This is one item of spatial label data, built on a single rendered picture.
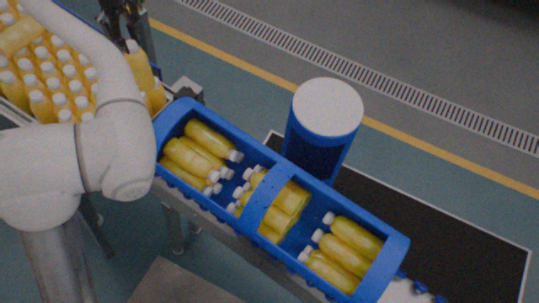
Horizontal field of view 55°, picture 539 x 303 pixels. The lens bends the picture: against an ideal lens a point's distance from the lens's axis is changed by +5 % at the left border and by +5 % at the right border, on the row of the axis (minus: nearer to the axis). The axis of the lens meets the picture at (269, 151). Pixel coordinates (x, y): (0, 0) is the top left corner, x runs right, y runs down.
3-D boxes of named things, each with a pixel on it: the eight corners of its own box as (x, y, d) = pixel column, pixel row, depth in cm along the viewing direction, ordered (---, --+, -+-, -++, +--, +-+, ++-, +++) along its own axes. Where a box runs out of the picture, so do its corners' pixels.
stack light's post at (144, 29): (167, 153, 294) (141, 15, 199) (162, 149, 295) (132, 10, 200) (171, 148, 296) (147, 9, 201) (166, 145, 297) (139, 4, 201)
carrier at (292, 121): (267, 177, 275) (274, 225, 261) (286, 79, 199) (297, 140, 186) (317, 173, 279) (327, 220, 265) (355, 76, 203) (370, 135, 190)
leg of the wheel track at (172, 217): (178, 257, 264) (169, 209, 210) (170, 251, 265) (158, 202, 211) (186, 248, 267) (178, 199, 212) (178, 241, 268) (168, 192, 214)
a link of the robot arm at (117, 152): (148, 93, 97) (71, 101, 93) (163, 174, 89) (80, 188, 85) (152, 129, 108) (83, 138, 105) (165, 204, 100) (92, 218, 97)
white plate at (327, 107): (288, 78, 198) (287, 80, 199) (299, 138, 185) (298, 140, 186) (355, 75, 202) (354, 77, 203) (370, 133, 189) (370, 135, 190)
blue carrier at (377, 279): (352, 329, 161) (379, 304, 137) (143, 178, 180) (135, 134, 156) (392, 259, 175) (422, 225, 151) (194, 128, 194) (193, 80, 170)
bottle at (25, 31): (6, 50, 176) (50, 20, 184) (-14, 36, 176) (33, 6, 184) (10, 61, 182) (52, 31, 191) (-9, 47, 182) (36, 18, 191)
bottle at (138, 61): (133, 77, 172) (119, 39, 156) (154, 74, 173) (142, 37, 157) (135, 93, 169) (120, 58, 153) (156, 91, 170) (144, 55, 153)
